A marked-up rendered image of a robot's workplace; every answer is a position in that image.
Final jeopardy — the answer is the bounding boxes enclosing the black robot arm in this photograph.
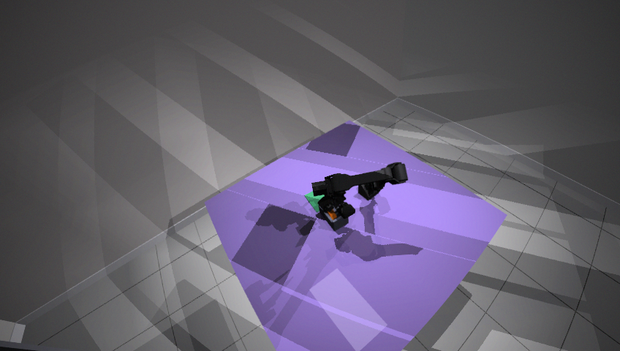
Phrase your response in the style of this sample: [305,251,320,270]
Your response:
[311,162,408,212]

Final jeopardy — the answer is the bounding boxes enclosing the orange l-shaped part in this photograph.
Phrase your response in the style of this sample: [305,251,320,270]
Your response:
[327,210,338,220]

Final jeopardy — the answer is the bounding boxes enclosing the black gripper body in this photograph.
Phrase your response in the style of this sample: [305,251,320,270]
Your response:
[334,191,355,219]

